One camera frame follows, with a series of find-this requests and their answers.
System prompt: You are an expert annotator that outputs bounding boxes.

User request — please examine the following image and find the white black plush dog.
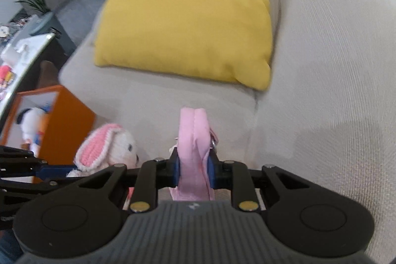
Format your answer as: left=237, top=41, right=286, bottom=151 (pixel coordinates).
left=15, top=107, right=50, bottom=157

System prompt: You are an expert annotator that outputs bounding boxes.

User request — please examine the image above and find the yellow cushion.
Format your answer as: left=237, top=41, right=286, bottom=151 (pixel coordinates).
left=93, top=0, right=272, bottom=91

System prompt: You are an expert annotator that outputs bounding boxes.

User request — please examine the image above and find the pink fabric pouch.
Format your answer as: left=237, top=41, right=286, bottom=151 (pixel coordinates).
left=170, top=107, right=218, bottom=202

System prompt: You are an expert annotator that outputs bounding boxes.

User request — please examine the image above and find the orange cardboard box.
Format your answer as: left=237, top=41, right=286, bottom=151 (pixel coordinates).
left=1, top=85, right=95, bottom=166

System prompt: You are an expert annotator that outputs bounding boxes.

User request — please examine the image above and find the beige sofa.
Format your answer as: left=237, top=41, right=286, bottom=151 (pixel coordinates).
left=60, top=0, right=395, bottom=263

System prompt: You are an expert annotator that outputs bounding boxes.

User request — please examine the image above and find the marble top coffee table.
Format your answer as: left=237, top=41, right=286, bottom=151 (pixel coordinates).
left=1, top=15, right=68, bottom=125

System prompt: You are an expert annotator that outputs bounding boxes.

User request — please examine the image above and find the white pink crochet bunny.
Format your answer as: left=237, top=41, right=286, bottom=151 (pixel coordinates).
left=66, top=123, right=139, bottom=178

